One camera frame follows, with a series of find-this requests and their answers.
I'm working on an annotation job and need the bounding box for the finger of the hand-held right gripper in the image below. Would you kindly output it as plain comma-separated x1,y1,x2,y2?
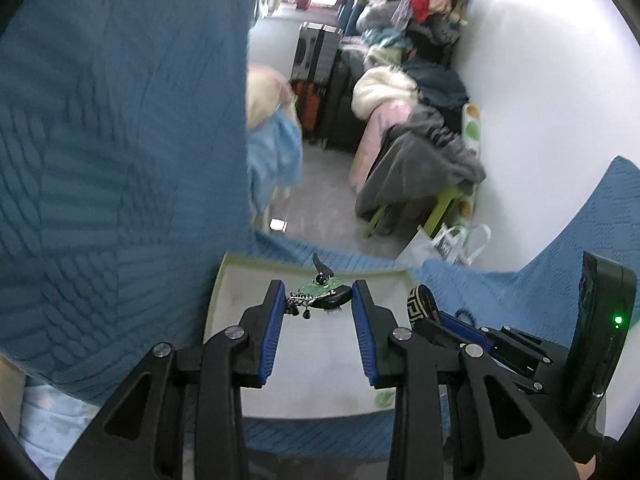
412,310,493,361

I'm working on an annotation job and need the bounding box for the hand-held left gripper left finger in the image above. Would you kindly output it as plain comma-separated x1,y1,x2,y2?
55,280,286,480

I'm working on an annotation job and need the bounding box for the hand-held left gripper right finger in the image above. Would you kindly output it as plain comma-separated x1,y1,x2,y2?
352,280,581,480

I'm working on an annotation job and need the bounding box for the black gold patterned bangle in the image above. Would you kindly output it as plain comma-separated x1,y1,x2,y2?
406,285,441,331

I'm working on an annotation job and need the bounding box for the white box with green rim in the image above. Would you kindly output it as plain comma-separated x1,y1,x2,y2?
202,252,416,418

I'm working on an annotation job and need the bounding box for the green charm ball chain keychain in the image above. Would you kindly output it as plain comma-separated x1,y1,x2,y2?
285,280,351,318

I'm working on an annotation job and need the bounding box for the white tote bag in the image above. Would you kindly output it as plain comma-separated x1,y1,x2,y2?
397,224,492,267

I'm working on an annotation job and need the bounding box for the green stool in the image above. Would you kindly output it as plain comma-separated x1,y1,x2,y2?
364,185,476,238

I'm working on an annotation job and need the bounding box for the light blue blanket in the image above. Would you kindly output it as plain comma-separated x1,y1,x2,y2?
247,110,303,216

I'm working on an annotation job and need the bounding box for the grey fleece blanket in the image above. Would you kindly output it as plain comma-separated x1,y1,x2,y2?
355,110,487,221

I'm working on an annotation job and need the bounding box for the white board with coloured dots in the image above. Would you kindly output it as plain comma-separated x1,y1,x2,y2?
460,104,482,226

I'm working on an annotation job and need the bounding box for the pink quilt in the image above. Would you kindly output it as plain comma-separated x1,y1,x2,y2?
348,102,416,193

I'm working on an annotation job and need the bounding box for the blue textured sofa cover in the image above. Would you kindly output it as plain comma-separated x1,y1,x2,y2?
0,0,640,466

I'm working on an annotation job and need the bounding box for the red suitcase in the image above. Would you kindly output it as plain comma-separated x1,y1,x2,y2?
291,80,326,133

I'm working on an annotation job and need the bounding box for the black suitcase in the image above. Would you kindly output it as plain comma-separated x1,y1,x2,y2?
315,50,371,151

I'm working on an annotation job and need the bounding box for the cream pillow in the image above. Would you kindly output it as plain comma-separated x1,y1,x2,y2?
247,66,296,128

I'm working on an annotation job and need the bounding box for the pale printed cloth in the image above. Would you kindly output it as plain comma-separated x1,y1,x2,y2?
20,375,101,478

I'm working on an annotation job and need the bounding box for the cream duvet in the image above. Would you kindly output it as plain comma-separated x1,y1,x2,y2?
351,66,418,118

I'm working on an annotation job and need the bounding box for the dark clothes pile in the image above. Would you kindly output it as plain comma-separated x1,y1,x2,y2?
402,57,471,116

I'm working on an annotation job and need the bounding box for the grey suitcase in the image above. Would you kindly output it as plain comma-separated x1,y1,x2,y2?
292,22,343,83

